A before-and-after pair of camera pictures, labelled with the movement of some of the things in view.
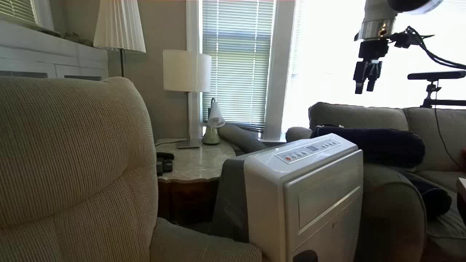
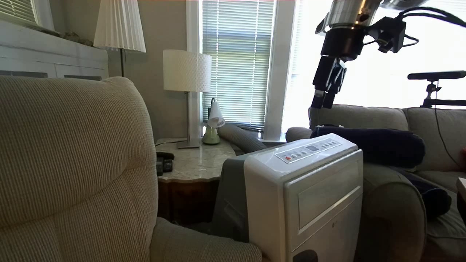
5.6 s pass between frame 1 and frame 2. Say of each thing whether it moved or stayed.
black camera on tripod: stayed
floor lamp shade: stayed
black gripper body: moved
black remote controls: stayed
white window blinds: stayed
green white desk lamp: stayed
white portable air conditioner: stayed
